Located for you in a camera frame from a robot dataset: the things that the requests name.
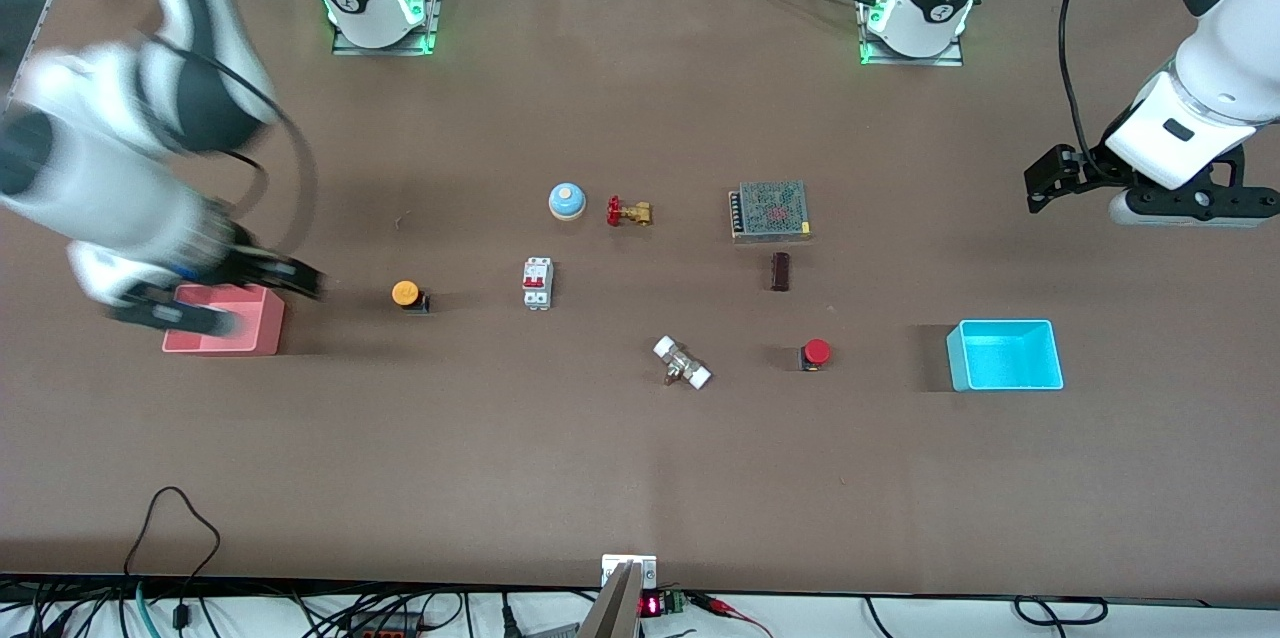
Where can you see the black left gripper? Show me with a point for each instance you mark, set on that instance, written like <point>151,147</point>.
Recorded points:
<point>1078,168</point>

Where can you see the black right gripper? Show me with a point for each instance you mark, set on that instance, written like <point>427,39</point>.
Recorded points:
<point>243,254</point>

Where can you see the yellow push button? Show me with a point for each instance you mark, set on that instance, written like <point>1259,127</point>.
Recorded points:
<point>404,293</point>

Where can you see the red push button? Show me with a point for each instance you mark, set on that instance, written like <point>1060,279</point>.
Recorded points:
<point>817,350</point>

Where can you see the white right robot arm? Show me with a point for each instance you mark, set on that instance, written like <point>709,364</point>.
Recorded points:
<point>100,178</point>

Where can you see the pink plastic bin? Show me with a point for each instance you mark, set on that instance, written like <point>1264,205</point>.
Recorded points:
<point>265,328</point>

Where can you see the cyan plastic bin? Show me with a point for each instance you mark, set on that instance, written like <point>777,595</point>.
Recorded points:
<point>1005,358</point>

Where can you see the white circuit breaker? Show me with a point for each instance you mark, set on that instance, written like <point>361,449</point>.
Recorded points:
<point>537,283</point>

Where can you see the metal mesh power supply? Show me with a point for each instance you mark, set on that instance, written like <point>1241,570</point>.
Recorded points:
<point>772,210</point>

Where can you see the blue call bell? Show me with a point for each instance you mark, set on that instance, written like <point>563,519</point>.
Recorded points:
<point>567,203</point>

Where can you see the dark brown block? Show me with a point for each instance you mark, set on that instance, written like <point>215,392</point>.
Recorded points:
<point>781,272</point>

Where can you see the orange connector block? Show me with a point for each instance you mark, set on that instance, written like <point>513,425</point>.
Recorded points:
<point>385,630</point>

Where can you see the white capped pipe fitting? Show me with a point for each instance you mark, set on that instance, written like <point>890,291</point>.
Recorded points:
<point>682,364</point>

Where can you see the grey metal bar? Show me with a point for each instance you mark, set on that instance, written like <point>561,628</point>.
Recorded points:
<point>612,613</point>

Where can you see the red digit display module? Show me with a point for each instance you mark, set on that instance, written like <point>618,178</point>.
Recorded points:
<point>651,605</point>

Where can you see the red clip lead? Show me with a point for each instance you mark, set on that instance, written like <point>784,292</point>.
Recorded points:
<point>722,606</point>

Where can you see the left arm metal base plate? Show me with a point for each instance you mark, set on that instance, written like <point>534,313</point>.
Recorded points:
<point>868,53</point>

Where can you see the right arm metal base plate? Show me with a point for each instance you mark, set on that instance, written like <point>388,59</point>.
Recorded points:
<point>432,8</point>

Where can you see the white mounting bracket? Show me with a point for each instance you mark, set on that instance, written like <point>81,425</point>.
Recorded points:
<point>612,568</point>

